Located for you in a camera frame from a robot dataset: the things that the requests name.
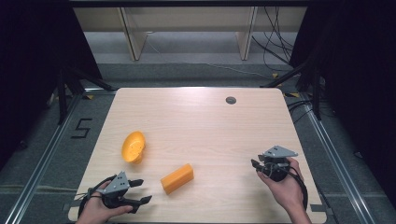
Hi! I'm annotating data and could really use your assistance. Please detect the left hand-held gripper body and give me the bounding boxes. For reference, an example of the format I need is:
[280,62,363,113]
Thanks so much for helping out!
[101,171,140,215]

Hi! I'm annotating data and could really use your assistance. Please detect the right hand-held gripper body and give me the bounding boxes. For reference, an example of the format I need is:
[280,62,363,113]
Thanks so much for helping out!
[258,145,299,183]

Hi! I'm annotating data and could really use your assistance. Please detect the orange plastic bowl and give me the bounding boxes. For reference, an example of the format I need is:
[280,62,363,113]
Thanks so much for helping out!
[120,131,147,165]

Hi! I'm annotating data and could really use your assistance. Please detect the orange rectangular block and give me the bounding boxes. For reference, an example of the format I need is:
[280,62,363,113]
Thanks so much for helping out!
[160,162,195,196]

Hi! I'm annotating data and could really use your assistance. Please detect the person's right hand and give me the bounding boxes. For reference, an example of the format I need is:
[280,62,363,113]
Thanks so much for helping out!
[257,157,305,213]

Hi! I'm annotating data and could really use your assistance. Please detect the person's left hand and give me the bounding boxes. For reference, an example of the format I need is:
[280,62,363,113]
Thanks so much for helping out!
[76,181,134,224]

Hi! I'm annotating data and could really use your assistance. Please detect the black metal stand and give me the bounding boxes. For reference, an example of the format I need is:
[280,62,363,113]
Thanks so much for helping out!
[55,65,117,126]
[261,57,324,121]

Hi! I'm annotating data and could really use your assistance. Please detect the black curtain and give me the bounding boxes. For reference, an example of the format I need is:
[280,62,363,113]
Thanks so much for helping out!
[0,0,105,171]
[289,0,396,211]

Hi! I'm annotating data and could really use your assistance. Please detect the white furniture leg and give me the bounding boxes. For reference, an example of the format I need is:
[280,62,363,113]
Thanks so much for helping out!
[235,7,260,62]
[119,7,149,63]

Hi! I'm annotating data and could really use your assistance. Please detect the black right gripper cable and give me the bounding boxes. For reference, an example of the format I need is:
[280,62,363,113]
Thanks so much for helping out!
[288,167,309,211]

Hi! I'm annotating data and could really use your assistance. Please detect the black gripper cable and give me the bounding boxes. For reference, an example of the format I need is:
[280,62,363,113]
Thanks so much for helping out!
[288,167,309,211]
[77,175,119,219]

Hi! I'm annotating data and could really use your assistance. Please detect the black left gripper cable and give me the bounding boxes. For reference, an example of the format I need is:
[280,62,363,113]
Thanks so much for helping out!
[77,175,119,219]

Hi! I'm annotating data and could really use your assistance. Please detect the black floor cables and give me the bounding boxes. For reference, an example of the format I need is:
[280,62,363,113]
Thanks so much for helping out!
[285,98,315,125]

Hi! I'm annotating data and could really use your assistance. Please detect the metal floor rail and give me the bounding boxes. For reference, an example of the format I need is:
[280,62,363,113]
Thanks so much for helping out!
[2,92,84,224]
[302,92,378,224]

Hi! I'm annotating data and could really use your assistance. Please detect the thin white floor cable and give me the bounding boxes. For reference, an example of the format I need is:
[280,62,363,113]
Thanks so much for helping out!
[145,30,273,79]

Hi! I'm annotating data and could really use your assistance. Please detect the bundle of black hanging cables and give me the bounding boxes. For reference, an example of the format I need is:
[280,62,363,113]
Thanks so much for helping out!
[251,6,298,73]

